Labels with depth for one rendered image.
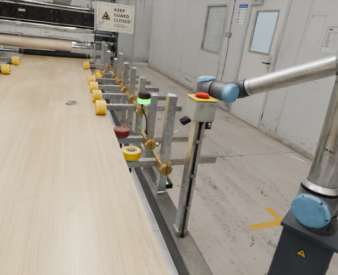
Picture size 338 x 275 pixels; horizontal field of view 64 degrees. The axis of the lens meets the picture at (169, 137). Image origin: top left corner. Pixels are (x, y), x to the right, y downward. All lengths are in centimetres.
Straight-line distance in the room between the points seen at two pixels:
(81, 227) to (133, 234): 14
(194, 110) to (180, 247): 49
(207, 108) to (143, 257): 44
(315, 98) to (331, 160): 291
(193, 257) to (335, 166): 64
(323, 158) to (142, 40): 958
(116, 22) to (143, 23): 665
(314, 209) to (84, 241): 88
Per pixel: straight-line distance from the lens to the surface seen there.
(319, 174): 123
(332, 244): 150
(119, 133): 137
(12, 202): 90
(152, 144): 138
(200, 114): 83
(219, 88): 138
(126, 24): 383
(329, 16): 417
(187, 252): 102
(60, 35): 380
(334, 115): 117
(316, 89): 409
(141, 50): 1048
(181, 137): 150
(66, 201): 87
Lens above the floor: 140
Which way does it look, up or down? 22 degrees down
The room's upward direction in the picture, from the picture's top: 7 degrees clockwise
